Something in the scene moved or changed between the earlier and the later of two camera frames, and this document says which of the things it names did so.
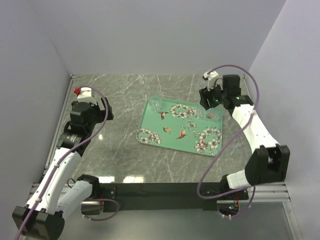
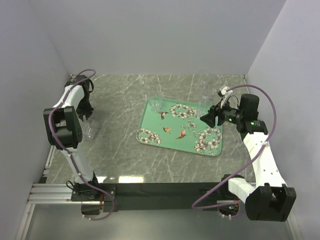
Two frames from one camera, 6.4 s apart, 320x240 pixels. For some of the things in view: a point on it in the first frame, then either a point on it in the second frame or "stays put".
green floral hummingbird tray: [178, 125] stays put
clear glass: [201, 113] stays put
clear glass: [155, 104] stays put
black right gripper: [205, 95] -> [210, 118]
